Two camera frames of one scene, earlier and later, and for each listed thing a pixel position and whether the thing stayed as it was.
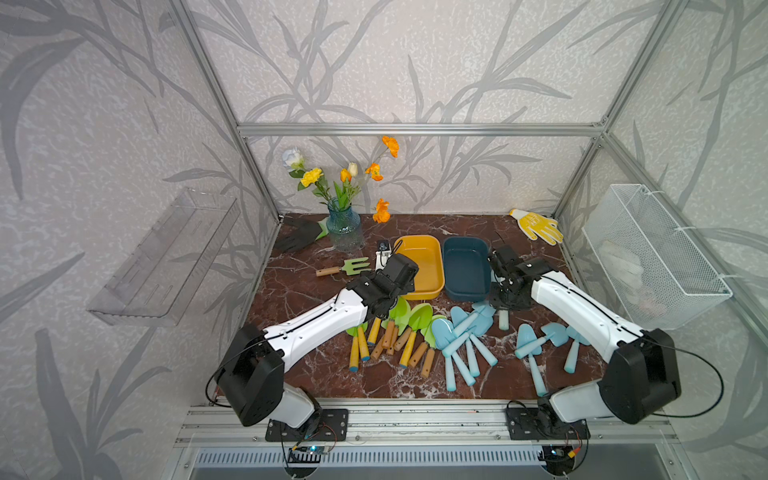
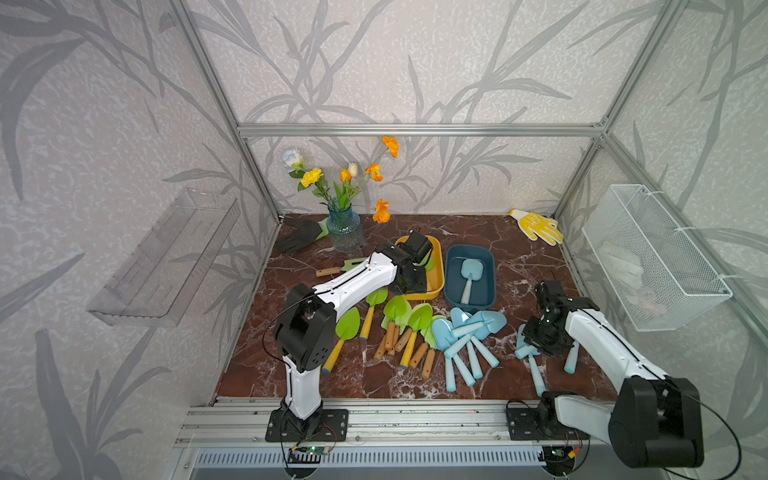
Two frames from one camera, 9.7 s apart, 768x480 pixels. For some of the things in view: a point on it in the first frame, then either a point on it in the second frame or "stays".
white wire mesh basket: (654, 277) stays
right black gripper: (496, 304) to (553, 348)
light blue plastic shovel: (503, 316) to (470, 269)
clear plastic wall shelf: (160, 281) stays
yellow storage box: (425, 251) stays
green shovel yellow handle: (359, 345) to (347, 328)
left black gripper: (408, 288) to (421, 285)
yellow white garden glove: (536, 225) stays
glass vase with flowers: (344, 222) stays
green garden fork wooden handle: (350, 267) stays
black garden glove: (297, 232) stays
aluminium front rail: (433, 427) stays
